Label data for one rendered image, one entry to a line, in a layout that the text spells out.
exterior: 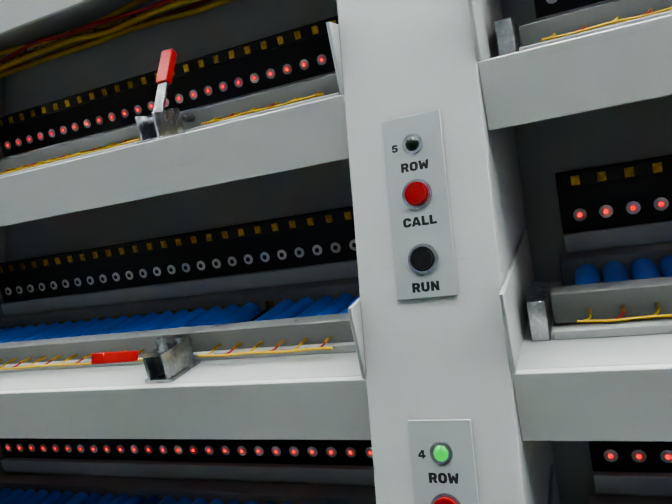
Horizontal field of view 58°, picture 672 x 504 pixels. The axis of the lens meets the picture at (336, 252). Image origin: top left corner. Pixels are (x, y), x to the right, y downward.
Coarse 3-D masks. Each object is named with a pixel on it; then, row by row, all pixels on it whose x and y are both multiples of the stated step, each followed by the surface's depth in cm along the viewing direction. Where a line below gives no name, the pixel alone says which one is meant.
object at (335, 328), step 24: (96, 336) 57; (120, 336) 55; (144, 336) 54; (168, 336) 53; (192, 336) 52; (216, 336) 51; (240, 336) 50; (264, 336) 49; (288, 336) 48; (312, 336) 47; (336, 336) 46; (0, 360) 61; (24, 360) 59; (48, 360) 59
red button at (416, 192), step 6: (408, 186) 39; (414, 186) 39; (420, 186) 39; (426, 186) 39; (408, 192) 39; (414, 192) 39; (420, 192) 39; (426, 192) 39; (408, 198) 39; (414, 198) 39; (420, 198) 39; (426, 198) 39; (414, 204) 39; (420, 204) 39
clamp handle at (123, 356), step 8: (160, 344) 48; (104, 352) 42; (112, 352) 43; (120, 352) 44; (128, 352) 44; (136, 352) 45; (152, 352) 47; (160, 352) 48; (96, 360) 42; (104, 360) 42; (112, 360) 43; (120, 360) 44; (128, 360) 44; (136, 360) 45
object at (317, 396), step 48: (144, 288) 70; (192, 288) 67; (240, 288) 65; (0, 384) 57; (48, 384) 53; (96, 384) 51; (144, 384) 48; (192, 384) 46; (240, 384) 44; (288, 384) 42; (336, 384) 41; (0, 432) 55; (48, 432) 53; (96, 432) 51; (144, 432) 49; (192, 432) 47; (240, 432) 45; (288, 432) 43; (336, 432) 42
